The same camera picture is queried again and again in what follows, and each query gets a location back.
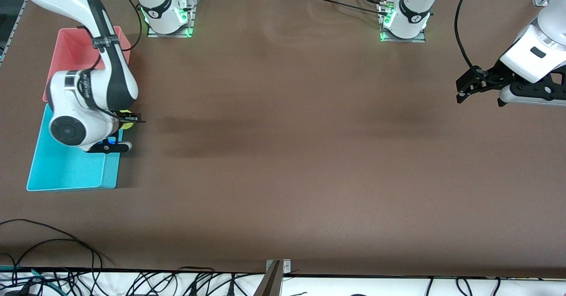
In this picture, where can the dark metal bar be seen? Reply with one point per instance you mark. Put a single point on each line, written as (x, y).
(269, 285)

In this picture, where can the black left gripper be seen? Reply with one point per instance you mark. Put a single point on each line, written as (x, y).
(491, 75)

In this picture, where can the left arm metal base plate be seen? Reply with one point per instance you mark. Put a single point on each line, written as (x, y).
(420, 39)

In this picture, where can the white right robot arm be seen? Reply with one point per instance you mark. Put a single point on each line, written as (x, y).
(75, 97)

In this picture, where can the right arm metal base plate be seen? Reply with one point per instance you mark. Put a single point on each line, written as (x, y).
(191, 21)

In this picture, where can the pink plastic bin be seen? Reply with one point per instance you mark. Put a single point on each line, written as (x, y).
(73, 48)

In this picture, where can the grey metal bracket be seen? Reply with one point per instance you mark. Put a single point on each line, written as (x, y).
(286, 266)

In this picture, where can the black power plug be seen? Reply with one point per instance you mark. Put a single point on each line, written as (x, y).
(231, 288)
(193, 289)

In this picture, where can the blue plastic bin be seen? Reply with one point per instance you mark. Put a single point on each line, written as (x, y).
(66, 167)

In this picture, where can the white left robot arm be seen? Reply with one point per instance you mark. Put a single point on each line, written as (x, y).
(535, 57)

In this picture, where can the yellow tennis ball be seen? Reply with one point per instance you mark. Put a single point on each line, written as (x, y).
(127, 126)

